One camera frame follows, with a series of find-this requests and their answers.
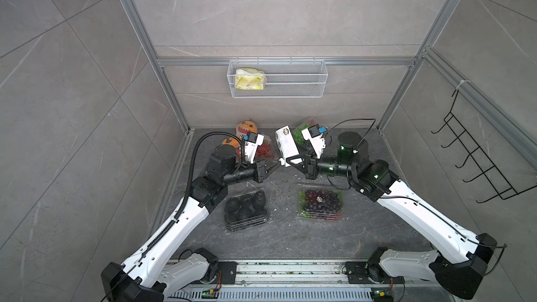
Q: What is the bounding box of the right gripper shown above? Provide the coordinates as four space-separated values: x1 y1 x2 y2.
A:
286 148 355 181

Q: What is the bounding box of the white sticker sheet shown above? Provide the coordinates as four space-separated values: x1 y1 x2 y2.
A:
275 126 299 167

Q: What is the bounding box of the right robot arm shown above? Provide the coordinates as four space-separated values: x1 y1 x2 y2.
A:
275 126 498 300

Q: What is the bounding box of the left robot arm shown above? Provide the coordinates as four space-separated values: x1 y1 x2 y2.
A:
101 145 280 301

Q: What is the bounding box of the black fruit box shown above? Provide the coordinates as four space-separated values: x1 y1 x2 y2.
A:
225 190 270 232

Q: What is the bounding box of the strawberry box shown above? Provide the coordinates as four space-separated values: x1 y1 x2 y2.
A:
255 134 275 160

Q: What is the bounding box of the green grape box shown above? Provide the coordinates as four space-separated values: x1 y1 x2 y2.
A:
292 117 317 147

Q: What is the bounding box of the purple grape box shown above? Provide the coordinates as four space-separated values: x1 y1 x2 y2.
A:
298 187 343 220

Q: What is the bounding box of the orange shark plush toy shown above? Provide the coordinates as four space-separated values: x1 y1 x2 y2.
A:
222 120 258 148

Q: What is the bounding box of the yellow packet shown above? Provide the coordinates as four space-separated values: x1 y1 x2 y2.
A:
234 68 267 90

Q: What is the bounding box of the black hook rack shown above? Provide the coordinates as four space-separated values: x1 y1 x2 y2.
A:
431 89 536 204

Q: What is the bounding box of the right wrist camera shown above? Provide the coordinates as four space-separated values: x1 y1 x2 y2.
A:
302 124 327 159

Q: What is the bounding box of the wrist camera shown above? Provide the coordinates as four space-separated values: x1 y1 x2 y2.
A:
243 131 264 164
302 124 327 159

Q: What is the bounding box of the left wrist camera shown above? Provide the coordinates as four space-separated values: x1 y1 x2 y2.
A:
243 131 264 164

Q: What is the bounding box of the white wire basket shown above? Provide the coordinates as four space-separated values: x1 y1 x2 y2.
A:
227 60 328 99

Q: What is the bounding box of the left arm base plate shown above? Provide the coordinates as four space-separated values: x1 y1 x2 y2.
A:
209 261 238 285

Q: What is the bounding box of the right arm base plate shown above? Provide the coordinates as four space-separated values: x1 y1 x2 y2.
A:
342 261 404 285

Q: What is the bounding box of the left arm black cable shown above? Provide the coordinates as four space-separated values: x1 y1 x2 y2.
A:
100 131 246 302

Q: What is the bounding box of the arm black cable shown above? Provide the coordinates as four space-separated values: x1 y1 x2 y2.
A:
322 118 508 278
100 131 246 302

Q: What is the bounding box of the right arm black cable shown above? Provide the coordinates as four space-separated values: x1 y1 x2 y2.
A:
322 118 508 278

